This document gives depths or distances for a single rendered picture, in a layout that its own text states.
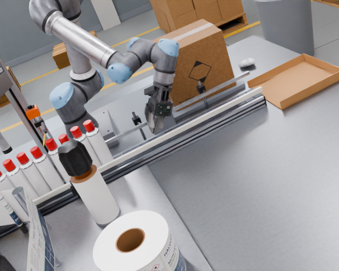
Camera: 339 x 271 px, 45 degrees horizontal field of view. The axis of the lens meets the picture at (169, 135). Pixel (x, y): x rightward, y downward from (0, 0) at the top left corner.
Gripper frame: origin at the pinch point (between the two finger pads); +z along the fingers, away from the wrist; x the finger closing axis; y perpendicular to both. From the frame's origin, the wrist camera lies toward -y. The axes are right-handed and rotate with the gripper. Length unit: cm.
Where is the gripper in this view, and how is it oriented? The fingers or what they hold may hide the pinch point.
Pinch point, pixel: (153, 129)
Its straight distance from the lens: 160.3
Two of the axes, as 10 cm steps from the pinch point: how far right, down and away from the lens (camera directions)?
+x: 9.3, 0.1, 3.8
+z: -1.7, 9.1, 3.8
